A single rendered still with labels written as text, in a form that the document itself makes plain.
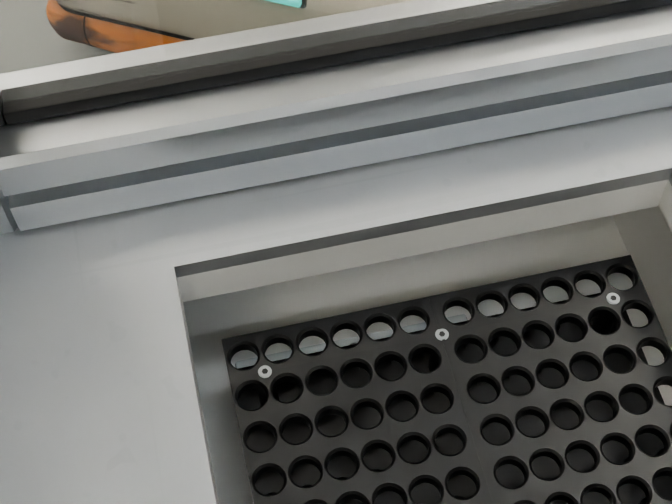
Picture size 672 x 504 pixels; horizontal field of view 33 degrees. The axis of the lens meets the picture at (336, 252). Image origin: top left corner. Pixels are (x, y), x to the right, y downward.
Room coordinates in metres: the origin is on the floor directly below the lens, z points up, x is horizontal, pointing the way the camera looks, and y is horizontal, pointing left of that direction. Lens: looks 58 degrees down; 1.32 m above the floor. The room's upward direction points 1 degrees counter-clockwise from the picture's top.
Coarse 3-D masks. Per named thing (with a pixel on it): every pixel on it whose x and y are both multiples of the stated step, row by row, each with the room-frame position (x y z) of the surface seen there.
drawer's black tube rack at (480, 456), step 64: (512, 320) 0.22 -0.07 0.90; (576, 320) 0.22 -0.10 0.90; (256, 384) 0.20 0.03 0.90; (320, 384) 0.21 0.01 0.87; (384, 384) 0.20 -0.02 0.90; (448, 384) 0.20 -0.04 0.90; (512, 384) 0.21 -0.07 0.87; (576, 384) 0.19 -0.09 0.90; (640, 384) 0.19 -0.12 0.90; (256, 448) 0.18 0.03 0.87; (320, 448) 0.17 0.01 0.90; (384, 448) 0.17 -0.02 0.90; (448, 448) 0.18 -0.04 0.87; (512, 448) 0.17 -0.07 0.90; (576, 448) 0.18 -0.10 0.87; (640, 448) 0.18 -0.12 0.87
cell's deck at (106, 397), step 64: (576, 128) 0.29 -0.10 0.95; (640, 128) 0.29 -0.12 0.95; (256, 192) 0.26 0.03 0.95; (320, 192) 0.26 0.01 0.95; (384, 192) 0.26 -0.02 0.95; (448, 192) 0.26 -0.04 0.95; (512, 192) 0.26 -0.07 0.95; (576, 192) 0.26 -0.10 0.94; (640, 192) 0.26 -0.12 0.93; (0, 256) 0.23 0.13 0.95; (64, 256) 0.23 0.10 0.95; (128, 256) 0.23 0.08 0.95; (192, 256) 0.23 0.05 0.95; (256, 256) 0.23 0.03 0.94; (320, 256) 0.24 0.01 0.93; (384, 256) 0.24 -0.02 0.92; (0, 320) 0.21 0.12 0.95; (64, 320) 0.20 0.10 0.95; (128, 320) 0.20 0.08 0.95; (0, 384) 0.18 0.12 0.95; (64, 384) 0.18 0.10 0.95; (128, 384) 0.18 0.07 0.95; (192, 384) 0.18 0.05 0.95; (0, 448) 0.15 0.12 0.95; (64, 448) 0.15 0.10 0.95; (128, 448) 0.15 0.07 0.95; (192, 448) 0.15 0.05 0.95
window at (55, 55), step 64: (0, 0) 0.27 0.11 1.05; (64, 0) 0.27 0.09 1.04; (128, 0) 0.27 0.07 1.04; (192, 0) 0.28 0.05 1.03; (256, 0) 0.28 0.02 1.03; (320, 0) 0.29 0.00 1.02; (384, 0) 0.29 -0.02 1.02; (448, 0) 0.30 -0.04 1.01; (512, 0) 0.30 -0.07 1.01; (576, 0) 0.31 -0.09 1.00; (0, 64) 0.26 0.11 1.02; (64, 64) 0.27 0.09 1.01; (128, 64) 0.27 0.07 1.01; (192, 64) 0.28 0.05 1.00
